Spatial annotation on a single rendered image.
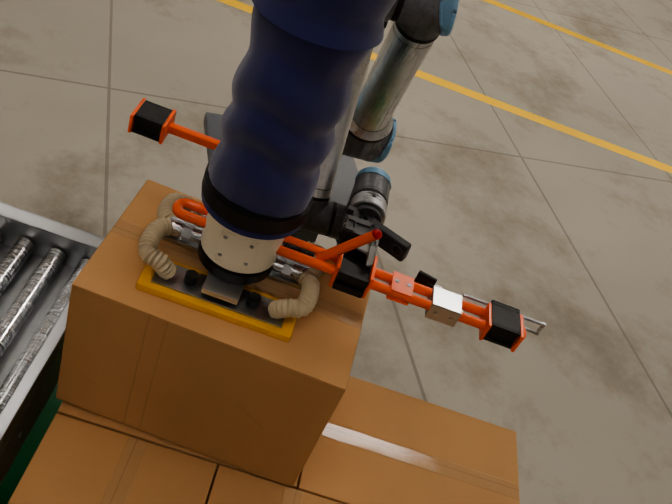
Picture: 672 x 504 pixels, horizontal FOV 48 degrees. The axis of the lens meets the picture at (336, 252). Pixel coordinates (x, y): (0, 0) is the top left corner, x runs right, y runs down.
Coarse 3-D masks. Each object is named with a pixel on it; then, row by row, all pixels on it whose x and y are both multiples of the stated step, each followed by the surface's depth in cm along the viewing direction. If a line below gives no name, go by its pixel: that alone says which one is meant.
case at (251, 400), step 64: (128, 256) 163; (192, 256) 170; (128, 320) 156; (192, 320) 156; (320, 320) 168; (64, 384) 174; (128, 384) 170; (192, 384) 165; (256, 384) 161; (320, 384) 157; (192, 448) 180; (256, 448) 175
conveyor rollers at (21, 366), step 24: (0, 240) 212; (24, 240) 211; (0, 264) 203; (48, 264) 208; (0, 288) 198; (24, 288) 200; (24, 312) 195; (48, 312) 197; (0, 336) 186; (24, 360) 184; (0, 408) 173
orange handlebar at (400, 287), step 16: (176, 128) 178; (208, 144) 180; (176, 208) 159; (192, 208) 162; (288, 240) 163; (288, 256) 160; (304, 256) 161; (336, 256) 164; (384, 272) 165; (384, 288) 162; (400, 288) 163; (416, 288) 166; (416, 304) 163; (464, 304) 167; (464, 320) 164; (480, 320) 164
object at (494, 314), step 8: (488, 304) 167; (488, 312) 165; (496, 312) 166; (504, 312) 167; (512, 312) 168; (488, 320) 163; (496, 320) 164; (504, 320) 165; (512, 320) 166; (520, 320) 167; (488, 328) 163; (496, 328) 163; (504, 328) 163; (512, 328) 164; (520, 328) 165; (480, 336) 165; (488, 336) 166; (496, 336) 165; (504, 336) 165; (512, 336) 165; (520, 336) 163; (504, 344) 166; (512, 344) 166
